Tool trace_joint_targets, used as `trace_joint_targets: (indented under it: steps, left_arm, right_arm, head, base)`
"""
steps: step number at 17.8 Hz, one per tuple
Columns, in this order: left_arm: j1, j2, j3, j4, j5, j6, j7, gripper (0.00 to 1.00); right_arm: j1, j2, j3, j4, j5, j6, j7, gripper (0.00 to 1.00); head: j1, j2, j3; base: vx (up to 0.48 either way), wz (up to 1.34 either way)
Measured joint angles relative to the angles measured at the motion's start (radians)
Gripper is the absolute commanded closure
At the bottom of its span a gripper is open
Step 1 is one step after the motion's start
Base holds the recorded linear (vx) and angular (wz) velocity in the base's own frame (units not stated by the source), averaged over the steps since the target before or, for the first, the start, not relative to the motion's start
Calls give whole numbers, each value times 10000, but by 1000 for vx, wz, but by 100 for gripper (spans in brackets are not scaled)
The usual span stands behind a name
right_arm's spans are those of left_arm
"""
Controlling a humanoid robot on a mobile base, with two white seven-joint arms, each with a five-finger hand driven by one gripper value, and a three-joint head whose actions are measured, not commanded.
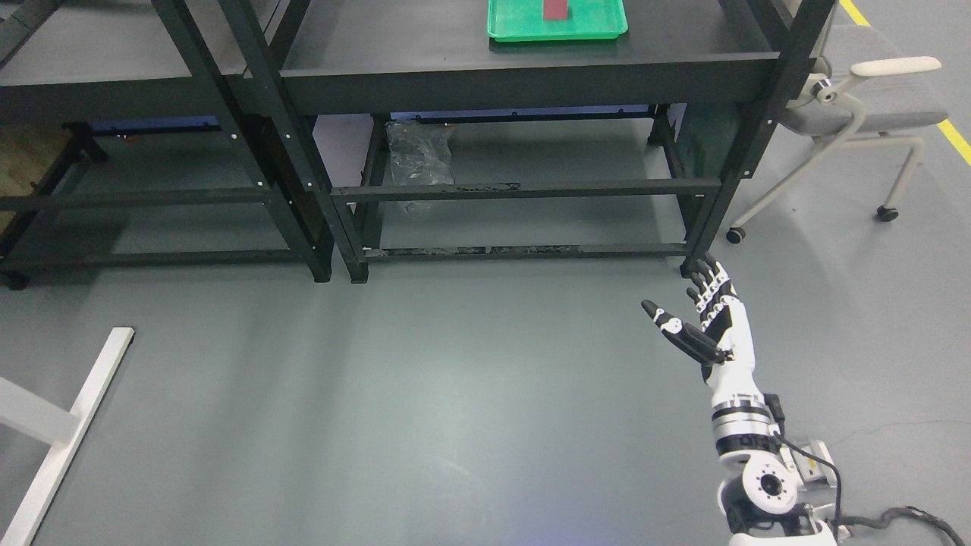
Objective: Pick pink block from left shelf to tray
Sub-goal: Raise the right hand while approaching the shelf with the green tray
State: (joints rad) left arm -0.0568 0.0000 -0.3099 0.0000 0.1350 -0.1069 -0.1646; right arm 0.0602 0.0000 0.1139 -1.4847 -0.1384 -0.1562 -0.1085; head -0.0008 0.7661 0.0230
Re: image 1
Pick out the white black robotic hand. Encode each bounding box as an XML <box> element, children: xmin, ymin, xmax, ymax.
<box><xmin>641</xmin><ymin>253</ymin><xmax>757</xmax><ymax>394</ymax></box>

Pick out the pink block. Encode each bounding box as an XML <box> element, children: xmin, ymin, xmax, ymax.
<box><xmin>542</xmin><ymin>0</ymin><xmax>570</xmax><ymax>21</ymax></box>

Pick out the black metal shelf right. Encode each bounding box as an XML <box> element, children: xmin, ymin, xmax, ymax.
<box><xmin>221</xmin><ymin>1</ymin><xmax>835</xmax><ymax>283</ymax></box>

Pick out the black metal shelf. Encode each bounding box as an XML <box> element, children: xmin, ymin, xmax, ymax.
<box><xmin>2</xmin><ymin>1</ymin><xmax>334</xmax><ymax>290</ymax></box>
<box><xmin>221</xmin><ymin>1</ymin><xmax>835</xmax><ymax>283</ymax></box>

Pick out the green plastic tray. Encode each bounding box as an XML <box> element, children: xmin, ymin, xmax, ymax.
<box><xmin>486</xmin><ymin>1</ymin><xmax>629</xmax><ymax>42</ymax></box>

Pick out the black metal shelf left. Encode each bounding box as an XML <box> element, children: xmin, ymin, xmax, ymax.
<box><xmin>2</xmin><ymin>1</ymin><xmax>334</xmax><ymax>290</ymax></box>

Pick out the grey office chair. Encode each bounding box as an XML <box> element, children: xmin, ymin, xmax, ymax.
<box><xmin>725</xmin><ymin>20</ymin><xmax>949</xmax><ymax>244</ymax></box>

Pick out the clear plastic bag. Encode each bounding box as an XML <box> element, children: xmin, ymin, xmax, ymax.
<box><xmin>385</xmin><ymin>120</ymin><xmax>454</xmax><ymax>187</ymax></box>

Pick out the white standing desk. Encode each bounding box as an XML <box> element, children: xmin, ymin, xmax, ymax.
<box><xmin>1</xmin><ymin>326</ymin><xmax>136</xmax><ymax>545</ymax></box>

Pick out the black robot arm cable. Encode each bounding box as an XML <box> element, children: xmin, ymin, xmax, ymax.
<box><xmin>766</xmin><ymin>394</ymin><xmax>966</xmax><ymax>546</ymax></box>

